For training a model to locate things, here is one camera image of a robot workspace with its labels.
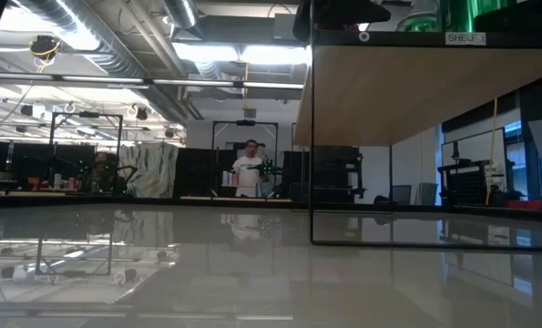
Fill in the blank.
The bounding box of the red bin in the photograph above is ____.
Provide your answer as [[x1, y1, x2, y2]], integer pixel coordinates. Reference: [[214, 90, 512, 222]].
[[506, 199, 542, 211]]

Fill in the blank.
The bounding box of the silver ventilation duct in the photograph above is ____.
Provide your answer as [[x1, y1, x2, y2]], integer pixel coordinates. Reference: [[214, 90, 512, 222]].
[[5, 0, 194, 119]]

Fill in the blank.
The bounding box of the yellow hanging cable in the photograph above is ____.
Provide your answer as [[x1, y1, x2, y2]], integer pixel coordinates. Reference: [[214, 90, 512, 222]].
[[485, 96, 500, 206]]

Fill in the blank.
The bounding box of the bright ceiling light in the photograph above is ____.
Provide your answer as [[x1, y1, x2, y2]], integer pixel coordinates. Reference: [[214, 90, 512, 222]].
[[172, 41, 311, 66]]

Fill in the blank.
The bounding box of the wooden shelf black frame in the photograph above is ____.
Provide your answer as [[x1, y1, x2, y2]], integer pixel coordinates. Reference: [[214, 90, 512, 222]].
[[292, 0, 542, 251]]

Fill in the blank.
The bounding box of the leaf patterned cloth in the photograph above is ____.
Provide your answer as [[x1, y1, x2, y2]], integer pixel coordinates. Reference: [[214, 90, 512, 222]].
[[117, 141, 180, 200]]

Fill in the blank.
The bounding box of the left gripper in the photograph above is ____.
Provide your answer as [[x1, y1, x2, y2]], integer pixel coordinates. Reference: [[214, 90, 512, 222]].
[[291, 0, 393, 43]]

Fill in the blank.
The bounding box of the black pegboard cart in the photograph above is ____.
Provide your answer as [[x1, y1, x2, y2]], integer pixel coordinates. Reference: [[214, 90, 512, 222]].
[[436, 139, 520, 207]]

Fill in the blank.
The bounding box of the black ceiling device yellow cable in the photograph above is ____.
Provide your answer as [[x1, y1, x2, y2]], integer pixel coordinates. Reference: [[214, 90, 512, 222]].
[[28, 35, 61, 60]]

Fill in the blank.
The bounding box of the black station frame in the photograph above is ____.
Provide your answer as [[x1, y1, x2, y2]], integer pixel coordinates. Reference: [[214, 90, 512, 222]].
[[48, 111, 125, 198], [210, 119, 281, 200]]

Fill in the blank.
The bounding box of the white shelf label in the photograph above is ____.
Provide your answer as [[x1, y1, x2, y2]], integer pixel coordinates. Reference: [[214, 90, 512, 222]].
[[444, 31, 486, 46]]

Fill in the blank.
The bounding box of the grey bin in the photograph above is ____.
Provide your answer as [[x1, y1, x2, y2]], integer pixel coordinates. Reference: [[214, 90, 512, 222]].
[[418, 181, 440, 206]]

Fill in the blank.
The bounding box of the black rack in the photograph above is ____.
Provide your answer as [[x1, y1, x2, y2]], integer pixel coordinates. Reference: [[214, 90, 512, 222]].
[[311, 145, 367, 205]]

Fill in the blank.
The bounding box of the long ceiling tube light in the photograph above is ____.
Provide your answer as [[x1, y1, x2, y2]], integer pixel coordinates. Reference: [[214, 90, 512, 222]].
[[0, 71, 304, 90]]

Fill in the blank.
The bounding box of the person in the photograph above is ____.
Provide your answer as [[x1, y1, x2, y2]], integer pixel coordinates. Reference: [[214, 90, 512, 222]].
[[231, 138, 271, 199], [81, 151, 119, 195]]

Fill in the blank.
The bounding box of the dark grey chair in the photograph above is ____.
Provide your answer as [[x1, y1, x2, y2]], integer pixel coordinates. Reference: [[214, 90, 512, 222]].
[[391, 184, 413, 206]]

